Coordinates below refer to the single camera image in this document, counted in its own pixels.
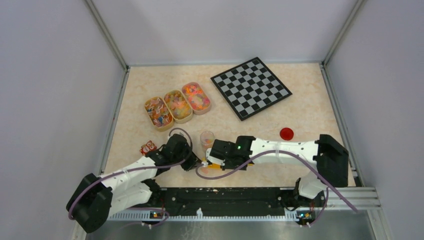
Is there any yellow plastic scoop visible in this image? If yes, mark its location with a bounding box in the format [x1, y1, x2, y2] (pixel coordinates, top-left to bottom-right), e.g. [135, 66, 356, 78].
[198, 160, 255, 171]

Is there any clear glass jar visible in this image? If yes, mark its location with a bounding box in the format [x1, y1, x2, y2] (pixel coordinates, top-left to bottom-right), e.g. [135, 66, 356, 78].
[199, 130, 215, 152]

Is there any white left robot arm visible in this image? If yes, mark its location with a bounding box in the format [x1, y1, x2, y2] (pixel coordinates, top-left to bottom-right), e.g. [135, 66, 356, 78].
[65, 132, 199, 233]

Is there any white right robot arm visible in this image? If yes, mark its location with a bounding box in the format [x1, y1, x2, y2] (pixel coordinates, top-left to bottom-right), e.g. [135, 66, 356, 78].
[205, 134, 349, 206]

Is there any pink tray with candies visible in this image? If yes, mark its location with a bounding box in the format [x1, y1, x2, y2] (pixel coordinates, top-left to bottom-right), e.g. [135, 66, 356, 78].
[181, 82, 212, 115]

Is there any red owl toy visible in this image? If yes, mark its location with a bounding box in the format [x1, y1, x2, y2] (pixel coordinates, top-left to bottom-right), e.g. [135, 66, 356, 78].
[139, 140, 157, 156]

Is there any cream tray with gummies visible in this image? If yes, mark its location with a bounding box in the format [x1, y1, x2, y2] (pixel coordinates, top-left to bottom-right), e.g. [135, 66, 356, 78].
[163, 90, 194, 124]

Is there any yellow tray with lollipops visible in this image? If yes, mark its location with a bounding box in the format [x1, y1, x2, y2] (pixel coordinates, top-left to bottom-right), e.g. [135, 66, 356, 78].
[144, 96, 175, 132]

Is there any red jar lid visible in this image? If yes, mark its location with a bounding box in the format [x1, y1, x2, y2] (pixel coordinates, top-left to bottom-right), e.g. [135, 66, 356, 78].
[279, 127, 294, 141]

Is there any black white chessboard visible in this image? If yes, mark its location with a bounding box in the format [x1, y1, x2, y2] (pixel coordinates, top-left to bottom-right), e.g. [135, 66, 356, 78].
[210, 57, 293, 121]

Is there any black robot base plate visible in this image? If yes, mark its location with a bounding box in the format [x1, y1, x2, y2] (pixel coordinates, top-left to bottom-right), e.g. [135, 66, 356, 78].
[132, 187, 327, 218]

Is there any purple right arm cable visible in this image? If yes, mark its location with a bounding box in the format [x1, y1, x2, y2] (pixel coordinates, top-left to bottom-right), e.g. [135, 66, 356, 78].
[194, 149, 359, 228]

